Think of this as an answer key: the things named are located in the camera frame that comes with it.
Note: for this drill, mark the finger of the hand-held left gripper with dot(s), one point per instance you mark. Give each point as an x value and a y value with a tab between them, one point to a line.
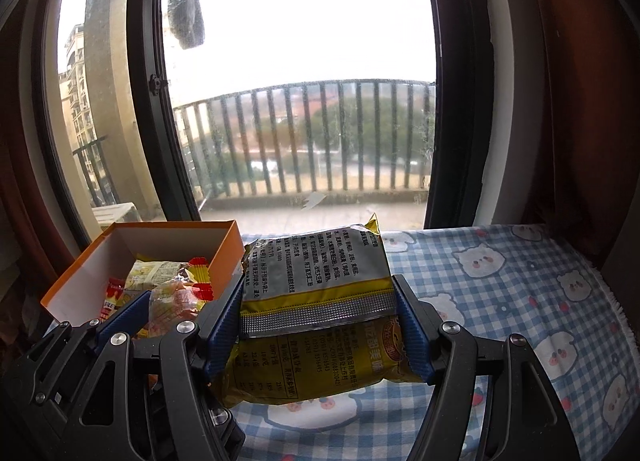
125	316

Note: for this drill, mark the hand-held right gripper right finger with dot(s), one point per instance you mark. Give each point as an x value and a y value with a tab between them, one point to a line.
415	331

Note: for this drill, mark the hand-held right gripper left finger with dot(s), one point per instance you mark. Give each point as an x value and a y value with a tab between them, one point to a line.
225	326

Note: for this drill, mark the red snack packet white print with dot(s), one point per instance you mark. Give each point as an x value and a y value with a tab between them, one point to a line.
114	298

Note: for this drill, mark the clear orange snack packet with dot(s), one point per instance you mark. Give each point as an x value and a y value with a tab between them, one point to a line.
172	308

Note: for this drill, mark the pale green snack packet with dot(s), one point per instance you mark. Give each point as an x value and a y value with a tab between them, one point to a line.
150	273

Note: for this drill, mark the red yellow striped snack packet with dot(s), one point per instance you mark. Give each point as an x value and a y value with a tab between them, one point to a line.
200	271

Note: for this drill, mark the orange cardboard box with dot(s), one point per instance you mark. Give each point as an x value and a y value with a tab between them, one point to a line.
227	256

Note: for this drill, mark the yellow silver snack packet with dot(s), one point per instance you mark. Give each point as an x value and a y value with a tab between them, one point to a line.
310	281

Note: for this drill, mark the blue checked printed cloth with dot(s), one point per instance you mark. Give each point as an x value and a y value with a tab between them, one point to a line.
500	291

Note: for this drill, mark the white plastic stool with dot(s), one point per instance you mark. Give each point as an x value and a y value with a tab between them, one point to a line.
115	213

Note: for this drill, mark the brown curtain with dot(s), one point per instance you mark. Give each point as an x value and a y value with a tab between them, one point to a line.
575	91
20	211

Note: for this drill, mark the apartment building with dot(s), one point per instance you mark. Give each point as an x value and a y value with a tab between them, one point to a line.
75	101

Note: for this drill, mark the balcony railing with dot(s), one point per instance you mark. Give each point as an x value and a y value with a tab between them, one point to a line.
310	84

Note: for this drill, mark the black window frame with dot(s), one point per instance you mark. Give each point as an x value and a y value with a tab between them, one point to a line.
145	91

